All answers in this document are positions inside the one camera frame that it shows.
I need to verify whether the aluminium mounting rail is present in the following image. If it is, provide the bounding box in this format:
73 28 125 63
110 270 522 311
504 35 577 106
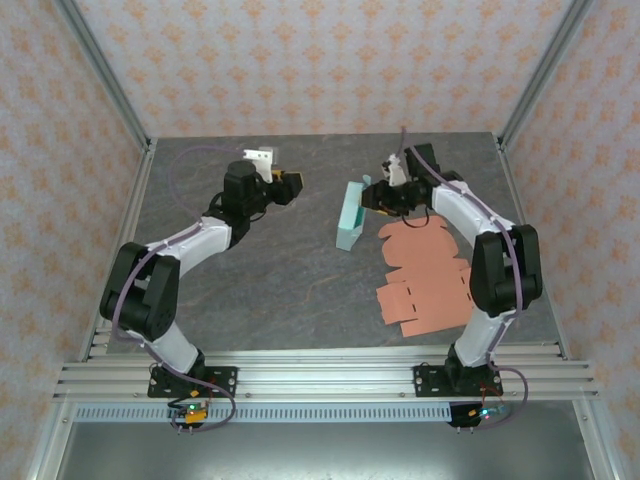
53 349 601 402

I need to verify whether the aluminium table side rail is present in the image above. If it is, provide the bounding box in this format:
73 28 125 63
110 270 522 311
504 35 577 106
79 138 160 362
494 133 572 362

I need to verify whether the aluminium frame post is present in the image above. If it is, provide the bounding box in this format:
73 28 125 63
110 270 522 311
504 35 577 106
497 0 599 151
52 0 154 154

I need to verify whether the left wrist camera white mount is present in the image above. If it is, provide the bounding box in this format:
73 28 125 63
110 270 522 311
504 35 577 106
242 145 278 184

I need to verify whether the grey metal sheet panel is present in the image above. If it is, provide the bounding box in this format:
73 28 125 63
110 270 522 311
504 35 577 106
54 422 596 480

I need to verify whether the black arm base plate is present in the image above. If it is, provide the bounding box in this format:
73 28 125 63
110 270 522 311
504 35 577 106
147 366 239 400
413 364 504 400

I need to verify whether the salmon pink paper box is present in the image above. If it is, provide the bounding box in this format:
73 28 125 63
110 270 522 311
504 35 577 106
375 217 476 339

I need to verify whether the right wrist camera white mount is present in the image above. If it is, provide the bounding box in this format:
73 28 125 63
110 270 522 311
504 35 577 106
378 152 409 189

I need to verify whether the controller board with yellow connector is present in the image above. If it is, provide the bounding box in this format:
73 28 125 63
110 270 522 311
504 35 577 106
457 403 512 431
168 399 211 432

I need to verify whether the slotted grey cable duct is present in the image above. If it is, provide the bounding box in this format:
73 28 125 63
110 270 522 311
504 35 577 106
73 403 454 425

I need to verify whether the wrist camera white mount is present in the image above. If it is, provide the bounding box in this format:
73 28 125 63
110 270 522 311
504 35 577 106
242 145 278 184
378 152 409 189

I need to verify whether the aluminium frame leg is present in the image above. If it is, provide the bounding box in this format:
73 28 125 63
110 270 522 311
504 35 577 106
27 399 76 480
572 399 624 480

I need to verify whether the teal paper box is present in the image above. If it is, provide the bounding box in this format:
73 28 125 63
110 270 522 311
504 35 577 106
334 173 372 252

